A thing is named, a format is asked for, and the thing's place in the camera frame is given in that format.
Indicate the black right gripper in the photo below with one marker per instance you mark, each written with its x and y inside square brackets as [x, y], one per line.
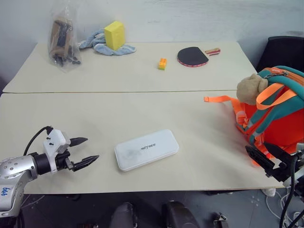
[282, 171]

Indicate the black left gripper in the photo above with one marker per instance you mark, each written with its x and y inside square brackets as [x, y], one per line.
[62, 161]

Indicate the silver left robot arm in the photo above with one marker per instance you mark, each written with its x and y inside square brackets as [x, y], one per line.
[14, 168]

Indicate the orange and teal backpack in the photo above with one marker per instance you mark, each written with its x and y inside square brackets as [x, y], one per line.
[282, 118]

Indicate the white rectangular case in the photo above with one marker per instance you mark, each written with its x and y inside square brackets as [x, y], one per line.
[146, 150]

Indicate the beige plush bear charm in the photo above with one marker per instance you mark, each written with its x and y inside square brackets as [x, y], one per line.
[249, 89]

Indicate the dark rounded shape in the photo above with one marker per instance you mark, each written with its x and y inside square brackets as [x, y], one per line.
[124, 215]
[178, 215]

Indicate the black chair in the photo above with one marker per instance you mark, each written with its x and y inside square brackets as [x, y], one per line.
[282, 51]

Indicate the light blue towel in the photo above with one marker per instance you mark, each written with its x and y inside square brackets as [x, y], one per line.
[104, 48]

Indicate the clear plastic bag of parts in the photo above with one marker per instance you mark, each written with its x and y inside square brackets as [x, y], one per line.
[62, 42]

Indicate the orange yellow toy brick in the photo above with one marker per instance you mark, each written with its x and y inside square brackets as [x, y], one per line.
[162, 64]

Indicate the yellow sponge block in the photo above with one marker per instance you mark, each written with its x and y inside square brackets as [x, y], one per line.
[114, 35]

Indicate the black table tennis paddle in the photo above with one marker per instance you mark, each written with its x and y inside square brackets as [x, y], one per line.
[192, 56]

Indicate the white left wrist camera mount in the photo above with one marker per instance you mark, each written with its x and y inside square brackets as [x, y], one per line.
[53, 142]

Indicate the small dark metal floor bracket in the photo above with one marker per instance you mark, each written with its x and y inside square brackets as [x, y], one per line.
[221, 221]

